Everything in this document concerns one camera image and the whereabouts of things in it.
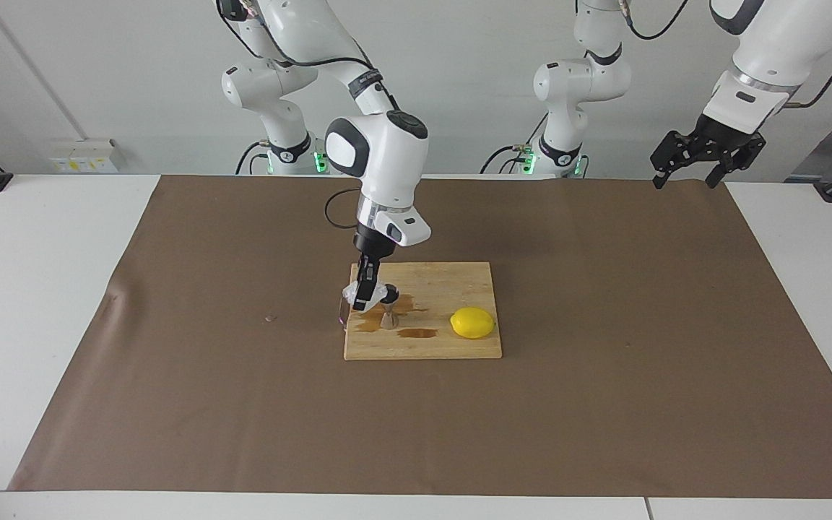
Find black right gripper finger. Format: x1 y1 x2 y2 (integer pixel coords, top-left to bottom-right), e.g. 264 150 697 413
352 253 382 313

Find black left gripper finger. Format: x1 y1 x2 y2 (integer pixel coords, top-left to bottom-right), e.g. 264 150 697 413
651 130 702 190
705 134 766 190

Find small clear glass cup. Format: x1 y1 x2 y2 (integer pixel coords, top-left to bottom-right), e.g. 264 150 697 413
342 280 388 313

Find steel cocktail jigger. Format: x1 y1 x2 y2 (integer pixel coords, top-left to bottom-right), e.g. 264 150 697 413
378 284 401 332

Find wooden cutting board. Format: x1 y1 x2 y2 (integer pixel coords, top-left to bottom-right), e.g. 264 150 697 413
338 261 503 360

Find yellow lemon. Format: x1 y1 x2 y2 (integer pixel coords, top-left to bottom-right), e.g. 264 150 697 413
450 306 496 340

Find brown paper table mat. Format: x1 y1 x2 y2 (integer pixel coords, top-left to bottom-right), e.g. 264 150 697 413
8 175 832 499

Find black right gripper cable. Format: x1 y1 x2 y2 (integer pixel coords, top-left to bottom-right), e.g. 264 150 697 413
215 0 395 230

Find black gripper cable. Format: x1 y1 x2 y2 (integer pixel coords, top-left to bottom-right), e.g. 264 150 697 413
215 0 395 230
622 0 832 109

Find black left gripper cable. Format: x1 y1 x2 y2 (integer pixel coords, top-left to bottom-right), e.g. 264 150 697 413
622 0 832 109

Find black base cable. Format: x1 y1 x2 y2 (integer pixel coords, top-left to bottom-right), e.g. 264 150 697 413
235 141 345 176
480 116 550 176

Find white wall socket box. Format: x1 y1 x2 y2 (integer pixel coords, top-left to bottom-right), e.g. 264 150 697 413
50 139 119 174

